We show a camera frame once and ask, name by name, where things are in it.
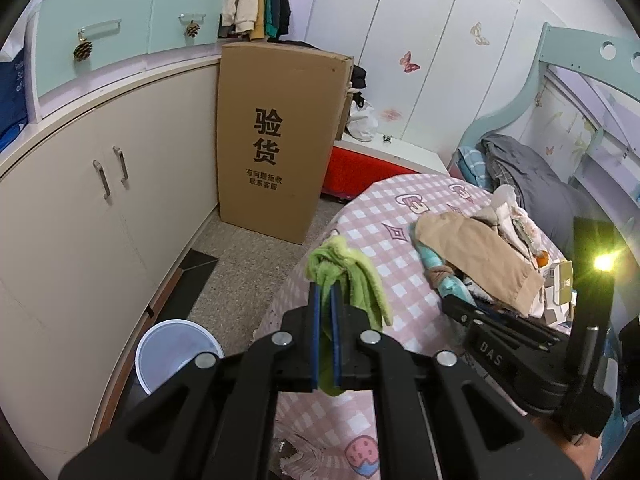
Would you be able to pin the pink checkered bed sheet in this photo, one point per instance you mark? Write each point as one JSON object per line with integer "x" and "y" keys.
{"x": 380, "y": 222}

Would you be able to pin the beige cloth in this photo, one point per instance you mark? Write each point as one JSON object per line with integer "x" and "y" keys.
{"x": 481, "y": 254}

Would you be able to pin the white bag on shelf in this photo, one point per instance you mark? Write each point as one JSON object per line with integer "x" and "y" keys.
{"x": 362, "y": 123}

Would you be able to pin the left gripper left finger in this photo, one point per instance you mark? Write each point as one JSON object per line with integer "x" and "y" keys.
{"x": 214, "y": 418}

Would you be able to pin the pinecone ornament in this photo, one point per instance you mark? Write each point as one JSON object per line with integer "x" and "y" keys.
{"x": 82, "y": 51}

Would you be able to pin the red storage box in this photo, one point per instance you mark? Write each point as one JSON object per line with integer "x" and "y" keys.
{"x": 354, "y": 166}

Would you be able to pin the mint drawer unit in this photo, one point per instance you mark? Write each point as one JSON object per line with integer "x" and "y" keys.
{"x": 128, "y": 37}

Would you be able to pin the beige floor cabinet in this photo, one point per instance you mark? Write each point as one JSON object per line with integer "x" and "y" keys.
{"x": 99, "y": 202}

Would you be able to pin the tall cardboard box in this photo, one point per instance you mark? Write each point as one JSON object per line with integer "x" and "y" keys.
{"x": 278, "y": 112}

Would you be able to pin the hanging clothes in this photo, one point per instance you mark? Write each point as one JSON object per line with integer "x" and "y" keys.
{"x": 256, "y": 19}

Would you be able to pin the grey folded quilt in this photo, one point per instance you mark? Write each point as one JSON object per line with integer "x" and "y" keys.
{"x": 551, "y": 203}

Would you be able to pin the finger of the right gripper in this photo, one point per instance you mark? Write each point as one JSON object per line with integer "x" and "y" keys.
{"x": 515, "y": 326}

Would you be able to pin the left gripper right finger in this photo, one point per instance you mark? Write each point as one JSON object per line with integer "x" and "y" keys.
{"x": 434, "y": 419}

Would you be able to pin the white plastic trash bin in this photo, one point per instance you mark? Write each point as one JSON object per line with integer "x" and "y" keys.
{"x": 167, "y": 347}

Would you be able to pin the green cloth rag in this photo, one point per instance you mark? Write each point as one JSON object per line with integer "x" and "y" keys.
{"x": 334, "y": 262}

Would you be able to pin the blue shopping bag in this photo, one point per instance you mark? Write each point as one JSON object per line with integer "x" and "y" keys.
{"x": 13, "y": 109}

